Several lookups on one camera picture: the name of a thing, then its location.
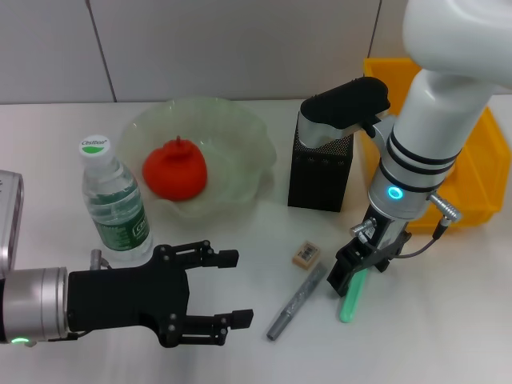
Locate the right gripper cable with connectors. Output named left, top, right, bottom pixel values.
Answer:
left=350, top=191, right=463, bottom=259

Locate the left gripper cable with connector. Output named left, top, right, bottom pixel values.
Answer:
left=47, top=248, right=114, bottom=342

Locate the pale green glass fruit plate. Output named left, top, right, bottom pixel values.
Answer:
left=119, top=97, right=278, bottom=219

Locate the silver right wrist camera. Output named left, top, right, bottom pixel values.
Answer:
left=299, top=77, right=395, bottom=150

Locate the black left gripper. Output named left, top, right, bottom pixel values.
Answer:
left=66, top=239, right=255, bottom=349

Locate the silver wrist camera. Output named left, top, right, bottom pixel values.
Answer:
left=0, top=170, right=26, bottom=274
left=299, top=77, right=395, bottom=150

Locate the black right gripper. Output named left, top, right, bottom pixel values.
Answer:
left=326, top=211, right=413, bottom=298

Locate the mint green retractable pen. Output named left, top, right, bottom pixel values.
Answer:
left=338, top=266, right=367, bottom=324

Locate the yellow plastic bin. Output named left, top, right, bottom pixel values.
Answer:
left=362, top=57, right=512, bottom=235

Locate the beige eraser with barcode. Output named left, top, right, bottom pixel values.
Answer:
left=291, top=239, right=322, bottom=266

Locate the grey marker pen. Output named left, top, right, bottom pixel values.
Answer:
left=266, top=262, right=329, bottom=342

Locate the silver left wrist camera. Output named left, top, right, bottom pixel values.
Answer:
left=0, top=170, right=26, bottom=274

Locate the clear water bottle green label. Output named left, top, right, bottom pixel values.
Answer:
left=78, top=134, right=154, bottom=263

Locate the black mesh pen holder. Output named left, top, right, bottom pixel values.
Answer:
left=286, top=110, right=356, bottom=213

